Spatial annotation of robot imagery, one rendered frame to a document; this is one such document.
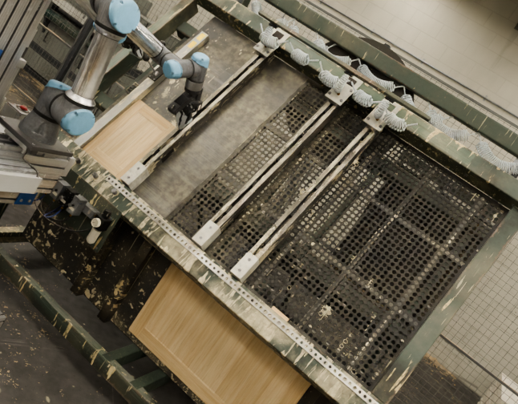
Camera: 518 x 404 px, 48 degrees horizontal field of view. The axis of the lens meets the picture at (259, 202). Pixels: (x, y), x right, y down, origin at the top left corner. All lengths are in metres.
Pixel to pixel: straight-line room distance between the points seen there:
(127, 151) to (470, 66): 5.34
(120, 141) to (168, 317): 0.93
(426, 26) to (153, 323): 5.73
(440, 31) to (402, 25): 0.49
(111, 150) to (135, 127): 0.18
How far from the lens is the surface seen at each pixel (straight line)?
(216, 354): 2.91
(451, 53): 7.67
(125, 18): 2.14
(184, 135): 2.96
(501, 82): 7.54
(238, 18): 3.35
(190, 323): 2.95
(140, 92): 3.19
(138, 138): 3.05
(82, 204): 2.86
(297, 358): 2.50
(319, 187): 2.75
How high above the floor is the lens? 1.73
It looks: 11 degrees down
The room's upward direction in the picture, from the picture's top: 34 degrees clockwise
